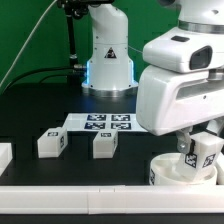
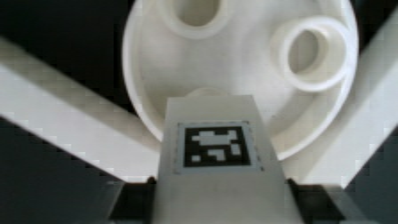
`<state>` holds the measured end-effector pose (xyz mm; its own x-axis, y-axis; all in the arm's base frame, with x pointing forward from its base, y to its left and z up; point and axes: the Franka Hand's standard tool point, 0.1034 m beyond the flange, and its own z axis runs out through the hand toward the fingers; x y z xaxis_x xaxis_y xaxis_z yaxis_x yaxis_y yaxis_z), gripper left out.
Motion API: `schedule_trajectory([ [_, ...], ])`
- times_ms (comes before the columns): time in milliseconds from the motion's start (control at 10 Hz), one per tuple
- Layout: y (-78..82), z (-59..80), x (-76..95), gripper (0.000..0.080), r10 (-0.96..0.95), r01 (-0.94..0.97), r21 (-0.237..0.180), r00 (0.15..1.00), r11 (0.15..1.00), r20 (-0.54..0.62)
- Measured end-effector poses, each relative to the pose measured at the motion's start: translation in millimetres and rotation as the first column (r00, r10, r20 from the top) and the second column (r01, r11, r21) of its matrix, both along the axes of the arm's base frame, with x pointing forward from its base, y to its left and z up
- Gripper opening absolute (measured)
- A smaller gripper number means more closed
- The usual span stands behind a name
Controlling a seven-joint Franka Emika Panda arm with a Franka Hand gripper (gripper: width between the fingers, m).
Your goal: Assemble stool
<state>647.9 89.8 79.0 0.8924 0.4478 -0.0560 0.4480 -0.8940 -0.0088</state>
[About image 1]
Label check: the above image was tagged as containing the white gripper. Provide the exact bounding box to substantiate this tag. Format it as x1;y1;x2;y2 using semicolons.
136;65;224;161

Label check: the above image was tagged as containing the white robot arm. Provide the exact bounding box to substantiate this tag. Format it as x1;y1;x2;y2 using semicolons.
83;0;224;154

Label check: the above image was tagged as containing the white right fence bar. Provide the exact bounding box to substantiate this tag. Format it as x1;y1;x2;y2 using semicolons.
216;160;224;185

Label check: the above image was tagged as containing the white fence bar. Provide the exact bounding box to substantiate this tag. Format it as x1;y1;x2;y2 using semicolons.
0;143;12;176
0;186;224;215
216;160;224;185

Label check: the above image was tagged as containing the white front fence bar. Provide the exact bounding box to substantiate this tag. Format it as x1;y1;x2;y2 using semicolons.
0;186;224;215

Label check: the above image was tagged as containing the white left fence bar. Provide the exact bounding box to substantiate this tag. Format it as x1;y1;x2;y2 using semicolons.
0;143;12;176

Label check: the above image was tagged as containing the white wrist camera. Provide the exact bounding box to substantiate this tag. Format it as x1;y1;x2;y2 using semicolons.
143;27;224;73

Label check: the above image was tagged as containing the white marker base plate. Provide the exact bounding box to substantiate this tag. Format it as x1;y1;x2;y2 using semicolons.
63;113;144;132

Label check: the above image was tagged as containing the white cable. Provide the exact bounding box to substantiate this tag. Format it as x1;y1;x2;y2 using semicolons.
0;0;58;88

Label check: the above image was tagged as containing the black cable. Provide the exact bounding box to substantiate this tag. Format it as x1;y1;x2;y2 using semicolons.
0;65;88;96

